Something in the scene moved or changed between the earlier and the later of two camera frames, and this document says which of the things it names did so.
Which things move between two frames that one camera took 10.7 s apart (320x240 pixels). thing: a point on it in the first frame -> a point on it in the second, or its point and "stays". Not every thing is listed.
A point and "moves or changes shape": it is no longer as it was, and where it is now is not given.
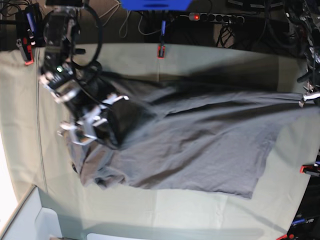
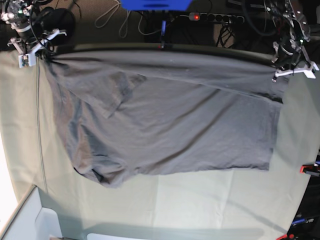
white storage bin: (33, 222) stays
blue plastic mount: (155, 5) stays
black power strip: (215, 17) stays
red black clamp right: (311, 169) stays
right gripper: (312, 78) -> (289, 53)
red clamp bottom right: (291, 236) stays
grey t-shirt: (217, 142) moves or changes shape
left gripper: (59, 78) -> (26, 40)
